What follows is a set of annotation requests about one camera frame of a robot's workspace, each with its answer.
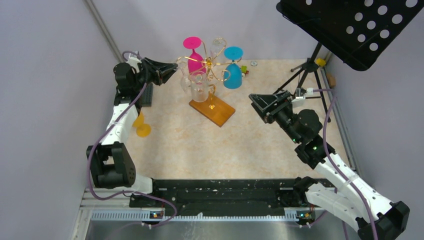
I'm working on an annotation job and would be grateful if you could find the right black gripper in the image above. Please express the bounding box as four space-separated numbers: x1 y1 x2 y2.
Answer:
249 90 302 144

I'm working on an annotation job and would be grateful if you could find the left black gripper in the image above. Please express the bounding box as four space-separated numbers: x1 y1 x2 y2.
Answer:
132 56 178 91

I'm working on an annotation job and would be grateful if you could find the clear smooth wine glass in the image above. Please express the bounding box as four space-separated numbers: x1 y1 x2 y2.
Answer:
176 57 191 95

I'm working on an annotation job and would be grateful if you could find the clear ribbed wine glass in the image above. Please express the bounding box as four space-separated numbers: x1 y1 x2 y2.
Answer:
190 71 209 103

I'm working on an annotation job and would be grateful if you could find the yellow wine glass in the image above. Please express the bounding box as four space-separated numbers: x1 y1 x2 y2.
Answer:
132 112 152 138

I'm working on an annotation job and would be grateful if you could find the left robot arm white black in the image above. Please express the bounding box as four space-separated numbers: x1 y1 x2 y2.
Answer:
86 57 178 207

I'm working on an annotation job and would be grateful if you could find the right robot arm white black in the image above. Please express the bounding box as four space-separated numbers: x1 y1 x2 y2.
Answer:
249 91 410 240

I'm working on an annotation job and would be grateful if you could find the pink wine glass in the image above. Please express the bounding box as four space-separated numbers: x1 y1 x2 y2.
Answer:
183 36 206 74

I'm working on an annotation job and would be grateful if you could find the blue wine glass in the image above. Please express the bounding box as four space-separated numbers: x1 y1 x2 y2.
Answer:
223 46 243 89

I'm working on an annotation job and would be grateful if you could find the wooden rack base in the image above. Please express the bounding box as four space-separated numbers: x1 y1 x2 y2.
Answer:
189 93 236 127

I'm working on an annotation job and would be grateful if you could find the clear rear wine glass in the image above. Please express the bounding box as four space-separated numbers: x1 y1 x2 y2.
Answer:
209 37 227 64

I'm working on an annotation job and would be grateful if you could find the black studded building plate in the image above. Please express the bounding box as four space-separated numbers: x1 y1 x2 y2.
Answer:
139 83 154 107

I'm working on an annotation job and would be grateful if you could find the toy brick car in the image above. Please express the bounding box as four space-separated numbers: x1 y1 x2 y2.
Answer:
240 65 249 78

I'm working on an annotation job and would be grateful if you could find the black tripod stand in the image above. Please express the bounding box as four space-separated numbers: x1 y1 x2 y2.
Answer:
273 42 328 114

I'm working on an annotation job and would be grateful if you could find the yellow clamp knob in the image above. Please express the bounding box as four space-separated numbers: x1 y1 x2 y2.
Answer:
315 57 327 68

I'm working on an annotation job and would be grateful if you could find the black music stand tray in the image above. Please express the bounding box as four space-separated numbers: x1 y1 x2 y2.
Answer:
276 0 424 72

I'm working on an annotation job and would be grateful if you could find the gold wire glass rack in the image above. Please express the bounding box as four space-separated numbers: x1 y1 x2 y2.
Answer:
182 37 230 100

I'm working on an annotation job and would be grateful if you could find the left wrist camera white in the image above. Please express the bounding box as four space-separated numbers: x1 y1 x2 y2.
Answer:
126 54 142 73

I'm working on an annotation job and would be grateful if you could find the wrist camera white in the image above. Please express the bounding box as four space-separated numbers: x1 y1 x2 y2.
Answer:
126 54 142 73
291 87 314 108

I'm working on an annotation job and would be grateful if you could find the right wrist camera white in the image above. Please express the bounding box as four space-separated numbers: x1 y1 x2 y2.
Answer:
291 87 314 108

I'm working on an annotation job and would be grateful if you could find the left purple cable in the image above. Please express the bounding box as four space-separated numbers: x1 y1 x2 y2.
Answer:
86 50 178 229

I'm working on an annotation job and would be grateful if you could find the aluminium corner post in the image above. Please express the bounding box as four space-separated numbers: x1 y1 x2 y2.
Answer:
82 0 125 63

